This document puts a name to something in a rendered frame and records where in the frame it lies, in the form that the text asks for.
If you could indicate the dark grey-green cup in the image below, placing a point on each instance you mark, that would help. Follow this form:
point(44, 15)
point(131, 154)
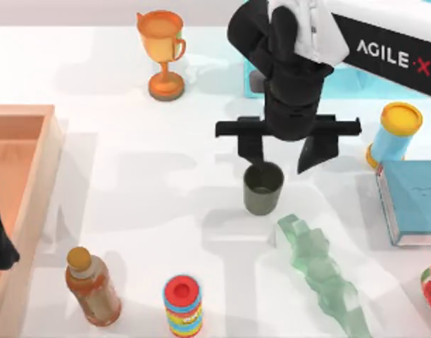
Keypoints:
point(263, 197)

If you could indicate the light blue rack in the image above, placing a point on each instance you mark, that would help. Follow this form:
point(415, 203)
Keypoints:
point(344, 82)

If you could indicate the light blue can yellow lid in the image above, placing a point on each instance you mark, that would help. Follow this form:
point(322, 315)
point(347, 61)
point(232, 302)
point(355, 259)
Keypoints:
point(395, 141)

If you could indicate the blue book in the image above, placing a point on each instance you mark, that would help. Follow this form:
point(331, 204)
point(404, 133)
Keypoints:
point(412, 200)

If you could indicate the translucent green bottle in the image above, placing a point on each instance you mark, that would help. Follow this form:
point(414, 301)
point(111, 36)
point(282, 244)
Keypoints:
point(317, 267)

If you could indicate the orange trophy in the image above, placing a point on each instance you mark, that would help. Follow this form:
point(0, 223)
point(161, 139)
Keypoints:
point(161, 42)

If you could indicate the red-lidded striped can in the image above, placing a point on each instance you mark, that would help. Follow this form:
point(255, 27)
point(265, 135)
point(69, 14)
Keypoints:
point(182, 310)

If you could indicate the brown bottle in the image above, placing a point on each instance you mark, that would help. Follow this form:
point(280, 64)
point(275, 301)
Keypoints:
point(92, 292)

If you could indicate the shallow salmon-coloured box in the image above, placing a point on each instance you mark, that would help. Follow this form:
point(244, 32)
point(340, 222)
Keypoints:
point(23, 169)

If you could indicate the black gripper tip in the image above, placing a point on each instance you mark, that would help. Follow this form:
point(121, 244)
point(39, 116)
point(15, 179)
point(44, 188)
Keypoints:
point(0, 239)

